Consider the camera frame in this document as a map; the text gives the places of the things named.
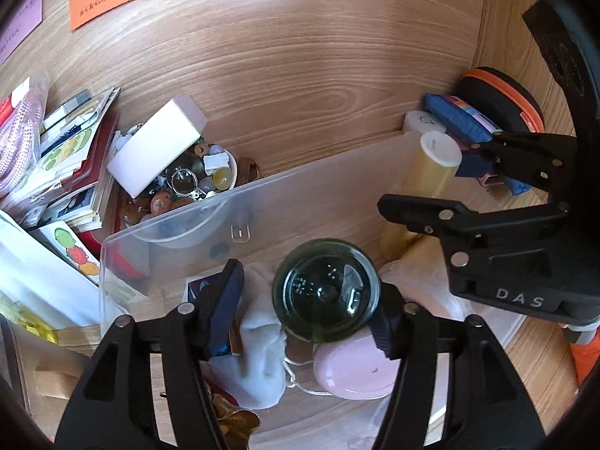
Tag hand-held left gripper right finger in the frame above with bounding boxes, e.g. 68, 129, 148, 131
370, 283, 547, 450

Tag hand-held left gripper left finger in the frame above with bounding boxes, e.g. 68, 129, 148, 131
54, 259, 245, 450

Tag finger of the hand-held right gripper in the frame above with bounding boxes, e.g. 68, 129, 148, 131
457, 131, 581, 194
377, 193, 571, 255

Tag pale yellow bottle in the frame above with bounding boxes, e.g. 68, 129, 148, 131
379, 131, 464, 261

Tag pink round lid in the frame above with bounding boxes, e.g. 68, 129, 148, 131
312, 325, 404, 400

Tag white cloth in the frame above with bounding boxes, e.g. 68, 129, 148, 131
232, 262, 289, 408

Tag translucent cream plastic bag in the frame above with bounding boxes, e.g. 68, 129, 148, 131
377, 244, 474, 333

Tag dark green glass bottle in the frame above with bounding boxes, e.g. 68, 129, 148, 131
272, 239, 381, 343

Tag gold ribbon flower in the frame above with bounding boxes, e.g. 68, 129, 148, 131
206, 394, 261, 450

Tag clear plastic bin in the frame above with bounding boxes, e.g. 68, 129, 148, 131
98, 130, 526, 450

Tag blue white small card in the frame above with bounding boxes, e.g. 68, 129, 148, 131
186, 273, 226, 308

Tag pink notebook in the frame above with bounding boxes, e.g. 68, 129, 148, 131
478, 173, 514, 189

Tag black orange zip case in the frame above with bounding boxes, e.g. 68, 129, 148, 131
457, 66, 545, 134

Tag blue pouch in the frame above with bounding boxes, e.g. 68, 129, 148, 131
424, 93, 533, 196

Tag white round cap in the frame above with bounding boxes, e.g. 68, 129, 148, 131
402, 110, 447, 136

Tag glass bowl of beads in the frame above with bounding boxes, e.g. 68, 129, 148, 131
119, 143, 238, 249

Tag fruit sticker sheet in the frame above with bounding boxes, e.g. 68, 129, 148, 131
33, 220, 101, 277
37, 124, 97, 174

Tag stack of photo cards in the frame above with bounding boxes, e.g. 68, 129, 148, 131
28, 87, 123, 233

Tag white rectangular block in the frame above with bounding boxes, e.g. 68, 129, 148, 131
107, 94, 208, 198

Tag red booklet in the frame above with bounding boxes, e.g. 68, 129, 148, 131
61, 112, 120, 193

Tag pink paper note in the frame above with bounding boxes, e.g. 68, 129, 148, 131
0, 0, 44, 66

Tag white string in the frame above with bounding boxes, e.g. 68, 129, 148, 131
281, 356, 331, 395

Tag pink bead string packet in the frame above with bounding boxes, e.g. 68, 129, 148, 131
0, 68, 51, 198

